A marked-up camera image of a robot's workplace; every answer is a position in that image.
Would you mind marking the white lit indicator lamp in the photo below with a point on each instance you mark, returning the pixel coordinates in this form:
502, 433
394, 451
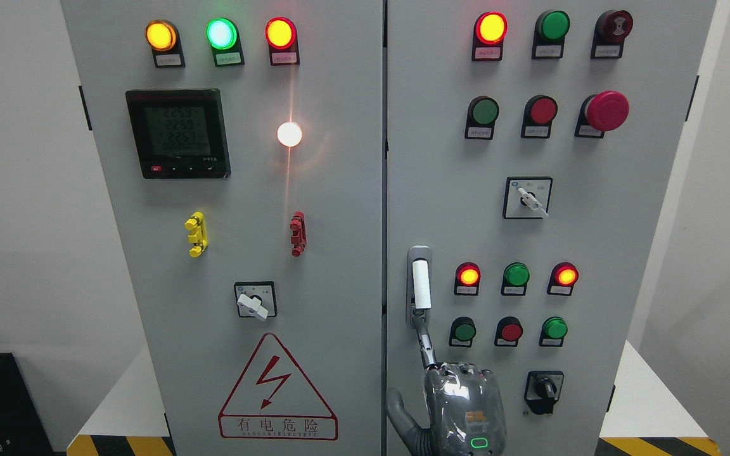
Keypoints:
289, 134

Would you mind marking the white selector switch upper right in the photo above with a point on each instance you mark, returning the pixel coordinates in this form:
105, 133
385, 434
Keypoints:
527, 197

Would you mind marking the red push button upper row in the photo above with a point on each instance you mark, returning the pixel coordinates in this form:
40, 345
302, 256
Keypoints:
538, 116

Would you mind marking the red indicator light left door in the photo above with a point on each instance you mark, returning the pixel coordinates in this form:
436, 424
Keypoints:
282, 41

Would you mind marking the black digital power meter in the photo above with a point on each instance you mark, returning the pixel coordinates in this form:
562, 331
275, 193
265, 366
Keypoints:
179, 134

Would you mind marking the grey left cabinet door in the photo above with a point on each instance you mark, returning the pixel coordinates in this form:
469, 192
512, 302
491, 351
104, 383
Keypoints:
329, 298

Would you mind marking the grey cabinet door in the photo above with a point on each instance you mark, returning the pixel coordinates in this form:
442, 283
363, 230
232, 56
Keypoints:
447, 192
329, 298

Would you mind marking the yellow terminal connector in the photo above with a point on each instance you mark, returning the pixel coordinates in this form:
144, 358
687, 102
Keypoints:
195, 225

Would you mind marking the green push button lower left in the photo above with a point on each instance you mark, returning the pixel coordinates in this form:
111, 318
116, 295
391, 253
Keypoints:
462, 332

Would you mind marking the green indicator lower middle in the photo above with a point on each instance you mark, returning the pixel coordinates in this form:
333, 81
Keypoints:
515, 279

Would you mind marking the red lit indicator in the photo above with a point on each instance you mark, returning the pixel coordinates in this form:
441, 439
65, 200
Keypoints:
467, 279
563, 279
488, 36

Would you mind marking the red lit indicator top right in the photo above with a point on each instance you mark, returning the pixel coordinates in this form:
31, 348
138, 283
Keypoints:
488, 36

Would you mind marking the red emergency stop mushroom button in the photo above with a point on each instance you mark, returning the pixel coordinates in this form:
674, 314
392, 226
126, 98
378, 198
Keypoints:
601, 113

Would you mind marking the green push button upper row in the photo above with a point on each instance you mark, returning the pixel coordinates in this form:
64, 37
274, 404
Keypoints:
480, 118

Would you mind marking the red lit indicator lower right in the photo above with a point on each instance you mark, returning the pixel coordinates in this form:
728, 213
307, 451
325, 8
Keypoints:
563, 279

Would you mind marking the red electric hazard warning sticker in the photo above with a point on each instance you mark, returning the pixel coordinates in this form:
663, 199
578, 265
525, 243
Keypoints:
274, 399

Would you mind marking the red push button lower middle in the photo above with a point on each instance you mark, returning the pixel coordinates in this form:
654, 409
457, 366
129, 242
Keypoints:
509, 331

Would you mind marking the green push button lower right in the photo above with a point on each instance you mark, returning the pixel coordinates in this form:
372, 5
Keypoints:
553, 332

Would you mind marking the green indicator top right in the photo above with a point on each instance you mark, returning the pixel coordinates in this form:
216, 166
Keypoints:
551, 28

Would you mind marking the dark red buzzer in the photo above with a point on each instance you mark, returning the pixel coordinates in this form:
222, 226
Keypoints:
612, 28

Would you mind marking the white selector switch left door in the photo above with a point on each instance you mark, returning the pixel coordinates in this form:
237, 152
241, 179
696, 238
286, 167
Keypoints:
256, 300

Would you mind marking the grey right cabinet door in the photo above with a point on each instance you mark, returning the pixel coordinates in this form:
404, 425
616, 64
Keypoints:
447, 192

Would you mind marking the white platform with hazard stripes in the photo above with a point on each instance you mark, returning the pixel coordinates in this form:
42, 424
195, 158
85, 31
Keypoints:
644, 417

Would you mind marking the red terminal connector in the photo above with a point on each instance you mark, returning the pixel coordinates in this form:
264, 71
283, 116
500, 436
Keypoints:
298, 236

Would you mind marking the black rotary knob switch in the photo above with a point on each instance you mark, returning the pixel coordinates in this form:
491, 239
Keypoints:
542, 390

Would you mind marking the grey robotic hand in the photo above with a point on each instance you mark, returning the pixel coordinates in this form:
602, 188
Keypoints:
464, 405

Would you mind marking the green lit indicator light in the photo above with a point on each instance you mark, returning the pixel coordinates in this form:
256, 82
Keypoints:
225, 43

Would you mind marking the red lit indicator lower left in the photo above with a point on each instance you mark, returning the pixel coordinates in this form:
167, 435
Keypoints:
467, 279

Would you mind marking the yellow indicator light top left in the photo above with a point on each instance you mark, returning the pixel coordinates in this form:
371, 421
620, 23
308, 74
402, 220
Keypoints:
165, 44

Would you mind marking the silver door lock handle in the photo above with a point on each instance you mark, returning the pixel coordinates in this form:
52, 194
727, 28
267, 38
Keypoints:
418, 295

